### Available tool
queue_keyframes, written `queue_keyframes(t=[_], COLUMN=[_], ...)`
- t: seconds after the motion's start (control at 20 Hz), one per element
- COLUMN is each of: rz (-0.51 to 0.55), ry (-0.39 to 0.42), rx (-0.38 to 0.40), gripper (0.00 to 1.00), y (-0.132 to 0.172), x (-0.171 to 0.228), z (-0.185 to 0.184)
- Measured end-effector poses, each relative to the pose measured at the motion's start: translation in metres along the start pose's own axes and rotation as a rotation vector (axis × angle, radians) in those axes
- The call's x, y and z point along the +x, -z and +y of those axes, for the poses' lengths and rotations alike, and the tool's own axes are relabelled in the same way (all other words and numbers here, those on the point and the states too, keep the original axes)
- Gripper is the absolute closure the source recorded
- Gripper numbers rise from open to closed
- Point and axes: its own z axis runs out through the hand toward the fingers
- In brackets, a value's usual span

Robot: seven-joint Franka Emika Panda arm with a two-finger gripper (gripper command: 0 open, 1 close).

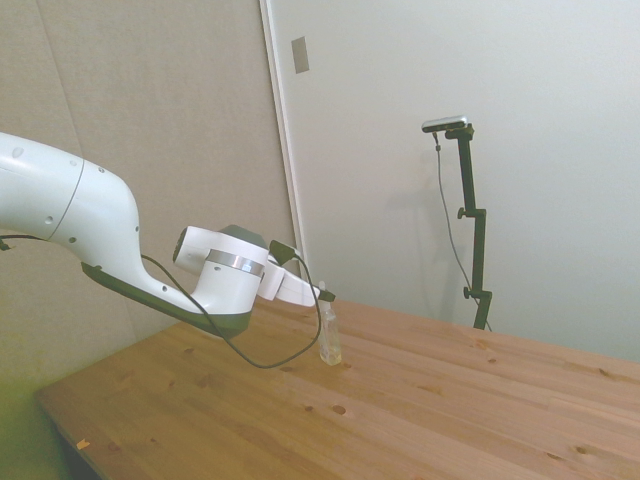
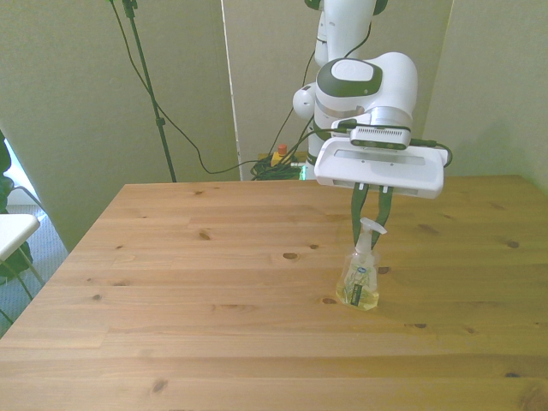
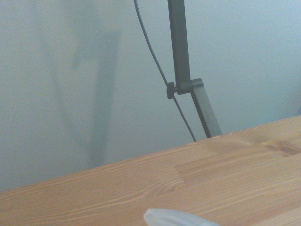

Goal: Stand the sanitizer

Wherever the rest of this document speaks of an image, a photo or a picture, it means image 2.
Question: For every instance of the white chair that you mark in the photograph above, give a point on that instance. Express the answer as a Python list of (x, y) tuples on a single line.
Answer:
[(15, 231)]

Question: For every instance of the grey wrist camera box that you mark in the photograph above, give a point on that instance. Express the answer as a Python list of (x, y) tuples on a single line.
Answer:
[(381, 136)]

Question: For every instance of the yellow emergency stop box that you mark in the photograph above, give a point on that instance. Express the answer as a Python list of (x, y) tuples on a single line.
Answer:
[(280, 156)]

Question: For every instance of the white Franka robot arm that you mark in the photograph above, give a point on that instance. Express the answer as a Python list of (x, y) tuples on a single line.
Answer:
[(394, 77)]

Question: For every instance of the black camera tripod stand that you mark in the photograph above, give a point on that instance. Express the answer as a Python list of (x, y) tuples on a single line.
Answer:
[(147, 85)]

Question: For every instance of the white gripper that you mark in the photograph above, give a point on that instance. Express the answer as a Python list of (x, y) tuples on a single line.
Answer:
[(385, 171)]

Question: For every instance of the clear sanitizer pump bottle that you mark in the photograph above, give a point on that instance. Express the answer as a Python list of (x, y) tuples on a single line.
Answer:
[(357, 291)]

